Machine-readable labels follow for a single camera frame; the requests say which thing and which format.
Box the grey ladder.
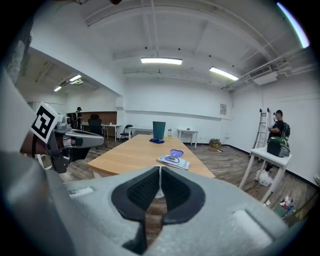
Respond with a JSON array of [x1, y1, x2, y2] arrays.
[[252, 107, 271, 151]]

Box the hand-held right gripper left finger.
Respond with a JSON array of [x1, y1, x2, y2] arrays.
[[63, 166, 161, 255]]

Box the dark green bag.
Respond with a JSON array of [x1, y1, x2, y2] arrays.
[[266, 135, 291, 159]]

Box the cardboard boxes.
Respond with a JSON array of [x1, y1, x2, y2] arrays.
[[208, 137, 223, 150]]

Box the person's left forearm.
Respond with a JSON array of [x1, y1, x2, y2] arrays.
[[19, 130, 51, 159]]

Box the black office chair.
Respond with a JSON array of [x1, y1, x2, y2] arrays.
[[87, 113, 107, 149]]

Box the white desk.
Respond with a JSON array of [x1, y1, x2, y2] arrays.
[[80, 122, 122, 144], [177, 128, 199, 149], [127, 126, 154, 140]]

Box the white air conditioner unit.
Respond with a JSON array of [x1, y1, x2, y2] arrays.
[[248, 64, 279, 86]]

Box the wet wipe pack purple lid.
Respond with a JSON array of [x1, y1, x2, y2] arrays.
[[156, 148, 191, 171]]

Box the black folding chair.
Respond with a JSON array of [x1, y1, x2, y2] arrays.
[[119, 124, 134, 142]]

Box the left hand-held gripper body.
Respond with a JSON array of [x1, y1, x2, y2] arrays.
[[30, 101, 73, 175]]

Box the black backpack green trim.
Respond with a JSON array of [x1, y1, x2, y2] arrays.
[[280, 122, 291, 141]]

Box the white table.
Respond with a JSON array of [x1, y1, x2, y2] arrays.
[[238, 146, 293, 204]]

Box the teal waste bin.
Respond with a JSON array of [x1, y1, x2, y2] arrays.
[[152, 120, 167, 141]]

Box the white plastic bag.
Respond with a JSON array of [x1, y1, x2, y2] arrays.
[[254, 169, 272, 187]]

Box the rubbish pile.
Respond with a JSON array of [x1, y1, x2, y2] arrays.
[[273, 194, 301, 219]]

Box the person's dark grey T-shirt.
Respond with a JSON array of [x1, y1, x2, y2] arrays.
[[4, 24, 35, 79]]

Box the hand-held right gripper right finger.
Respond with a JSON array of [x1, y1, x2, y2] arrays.
[[149, 166, 288, 256]]

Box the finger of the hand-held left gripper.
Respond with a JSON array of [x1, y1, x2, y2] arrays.
[[64, 129, 105, 162]]

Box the person's left hand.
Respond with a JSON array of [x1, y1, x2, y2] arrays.
[[55, 133, 76, 150]]

